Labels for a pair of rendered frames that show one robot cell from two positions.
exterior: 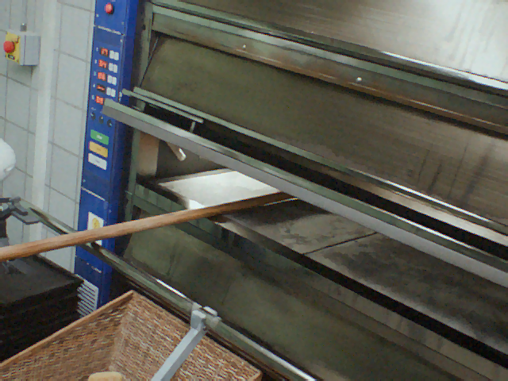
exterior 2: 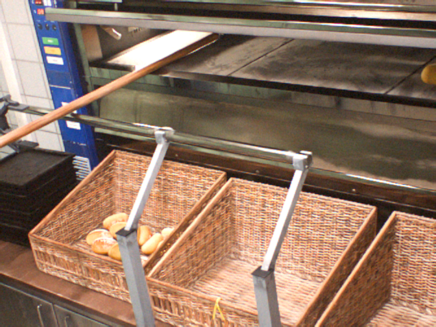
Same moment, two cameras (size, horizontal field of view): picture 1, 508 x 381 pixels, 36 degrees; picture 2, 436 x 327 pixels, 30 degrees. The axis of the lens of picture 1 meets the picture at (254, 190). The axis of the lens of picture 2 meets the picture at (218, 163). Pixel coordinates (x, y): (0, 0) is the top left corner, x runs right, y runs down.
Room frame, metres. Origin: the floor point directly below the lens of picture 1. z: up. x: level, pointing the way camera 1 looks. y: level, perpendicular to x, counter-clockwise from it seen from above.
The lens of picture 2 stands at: (-0.72, -0.12, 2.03)
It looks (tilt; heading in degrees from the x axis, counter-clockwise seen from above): 24 degrees down; 1
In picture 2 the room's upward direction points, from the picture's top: 9 degrees counter-clockwise
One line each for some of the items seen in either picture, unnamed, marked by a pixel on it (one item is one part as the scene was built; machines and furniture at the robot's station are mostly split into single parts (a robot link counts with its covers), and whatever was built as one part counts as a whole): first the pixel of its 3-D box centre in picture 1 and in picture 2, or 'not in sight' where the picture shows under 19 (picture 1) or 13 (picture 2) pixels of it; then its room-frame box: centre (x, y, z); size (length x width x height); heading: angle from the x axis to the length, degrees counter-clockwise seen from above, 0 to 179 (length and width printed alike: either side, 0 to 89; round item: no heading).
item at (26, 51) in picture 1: (21, 47); not in sight; (2.57, 0.83, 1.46); 0.10 x 0.07 x 0.10; 49
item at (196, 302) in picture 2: not in sight; (262, 263); (1.40, -0.16, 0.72); 0.56 x 0.49 x 0.28; 49
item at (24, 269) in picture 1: (21, 267); (28, 144); (1.62, 0.49, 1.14); 0.07 x 0.03 x 0.01; 48
